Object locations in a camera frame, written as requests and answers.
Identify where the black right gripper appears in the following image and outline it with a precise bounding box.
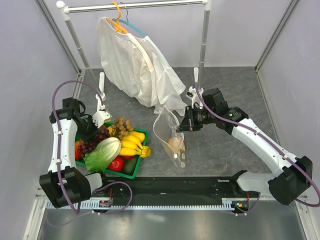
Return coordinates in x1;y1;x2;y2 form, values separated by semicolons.
176;105;216;133

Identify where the orange peach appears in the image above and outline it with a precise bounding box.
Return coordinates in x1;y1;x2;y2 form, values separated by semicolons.
168;137;185;151

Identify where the clear dotted zip top bag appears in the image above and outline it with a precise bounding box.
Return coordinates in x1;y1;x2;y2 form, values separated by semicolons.
153;106;186;169

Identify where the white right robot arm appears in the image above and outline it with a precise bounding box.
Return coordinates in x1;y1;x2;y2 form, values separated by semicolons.
176;87;313;206

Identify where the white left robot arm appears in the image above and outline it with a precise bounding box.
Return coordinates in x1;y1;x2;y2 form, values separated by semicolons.
39;97;110;208

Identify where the purple grape bunch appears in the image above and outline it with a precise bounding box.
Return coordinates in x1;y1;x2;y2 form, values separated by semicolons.
82;126;110;159

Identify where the orange fruit in basket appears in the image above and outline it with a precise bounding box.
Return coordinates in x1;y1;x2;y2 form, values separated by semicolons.
74;140;84;161

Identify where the green lettuce head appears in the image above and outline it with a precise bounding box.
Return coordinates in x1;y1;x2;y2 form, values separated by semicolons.
84;137;121;172

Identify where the brown longan bunch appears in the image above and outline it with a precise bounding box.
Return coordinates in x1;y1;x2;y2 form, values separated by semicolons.
110;116;134;140

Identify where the yellow banana bunch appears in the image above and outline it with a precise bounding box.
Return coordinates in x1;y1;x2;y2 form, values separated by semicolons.
118;131;151;158

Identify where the red tomato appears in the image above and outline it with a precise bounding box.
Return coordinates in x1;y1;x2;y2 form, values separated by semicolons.
108;156;125;172

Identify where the dark green avocado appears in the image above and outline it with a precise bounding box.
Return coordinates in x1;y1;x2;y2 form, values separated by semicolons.
122;156;138;176

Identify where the green plastic basket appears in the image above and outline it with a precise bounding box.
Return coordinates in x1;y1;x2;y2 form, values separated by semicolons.
74;119;151;179

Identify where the white hanging shirt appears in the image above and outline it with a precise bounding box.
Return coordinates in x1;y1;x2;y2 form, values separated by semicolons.
96;17;186;116

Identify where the orange clothes hanger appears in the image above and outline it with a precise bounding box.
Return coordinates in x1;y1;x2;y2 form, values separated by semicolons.
105;1;129;34

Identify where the teal clothes hanger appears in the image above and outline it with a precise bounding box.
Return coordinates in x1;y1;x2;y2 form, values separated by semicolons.
119;19;148;38

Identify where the silver clothes rack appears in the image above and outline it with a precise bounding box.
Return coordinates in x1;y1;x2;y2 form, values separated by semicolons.
56;0;212;87

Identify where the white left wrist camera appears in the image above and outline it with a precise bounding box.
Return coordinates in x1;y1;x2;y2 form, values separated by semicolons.
92;105;112;129

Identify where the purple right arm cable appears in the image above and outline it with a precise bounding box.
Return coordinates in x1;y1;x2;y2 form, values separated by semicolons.
194;82;320;208

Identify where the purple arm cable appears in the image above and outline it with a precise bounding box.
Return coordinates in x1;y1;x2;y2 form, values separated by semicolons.
53;80;106;216
194;82;320;208

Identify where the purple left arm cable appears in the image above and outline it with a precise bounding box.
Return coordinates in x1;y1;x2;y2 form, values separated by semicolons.
53;80;106;216

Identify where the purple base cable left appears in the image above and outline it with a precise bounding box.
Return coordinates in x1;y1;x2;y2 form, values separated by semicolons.
46;181;133;227

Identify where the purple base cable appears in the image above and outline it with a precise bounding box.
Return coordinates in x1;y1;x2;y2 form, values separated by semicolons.
46;181;133;227
231;196;261;217

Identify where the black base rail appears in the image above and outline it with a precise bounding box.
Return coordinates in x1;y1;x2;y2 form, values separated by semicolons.
92;176;259;206

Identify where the grey slotted cable duct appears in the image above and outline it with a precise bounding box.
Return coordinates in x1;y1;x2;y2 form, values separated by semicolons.
46;198;258;211

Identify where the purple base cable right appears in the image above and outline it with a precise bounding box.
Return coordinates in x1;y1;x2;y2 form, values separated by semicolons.
231;196;261;217

